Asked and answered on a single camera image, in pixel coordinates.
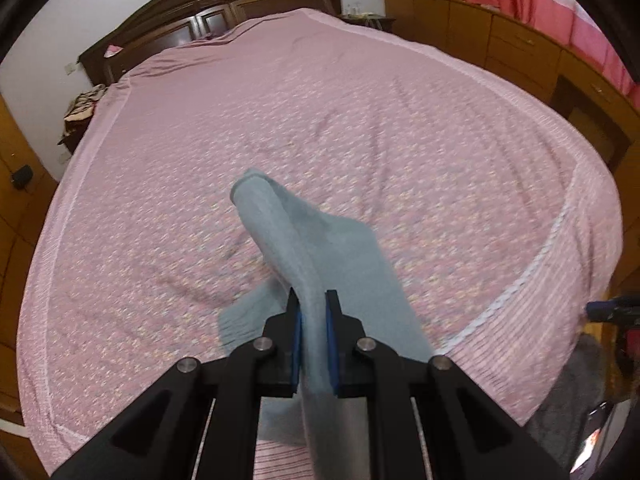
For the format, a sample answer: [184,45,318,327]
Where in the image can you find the grey pants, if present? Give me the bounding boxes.
[218,169,434,479]

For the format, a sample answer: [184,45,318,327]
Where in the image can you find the grey fuzzy sleeve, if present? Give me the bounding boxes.
[525,334,605,471]

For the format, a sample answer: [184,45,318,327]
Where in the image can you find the pink floral bedspread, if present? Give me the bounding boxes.
[17,10,623,471]

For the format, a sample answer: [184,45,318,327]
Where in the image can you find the wooden cabinet under window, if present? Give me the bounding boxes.
[384,0,639,292]

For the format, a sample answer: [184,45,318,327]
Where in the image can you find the wooden wardrobe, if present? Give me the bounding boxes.
[1,104,58,479]

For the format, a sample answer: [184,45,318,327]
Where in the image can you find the pile of clothes on nightstand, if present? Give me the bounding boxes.
[58,84,107,154]

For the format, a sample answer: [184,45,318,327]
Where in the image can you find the black wardrobe knob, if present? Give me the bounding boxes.
[11,165,34,191]

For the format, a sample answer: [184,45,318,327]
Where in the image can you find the pink item on headboard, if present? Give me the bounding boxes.
[104,44,122,58]

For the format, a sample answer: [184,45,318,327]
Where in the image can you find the dark wooden headboard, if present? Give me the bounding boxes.
[79,0,342,84]

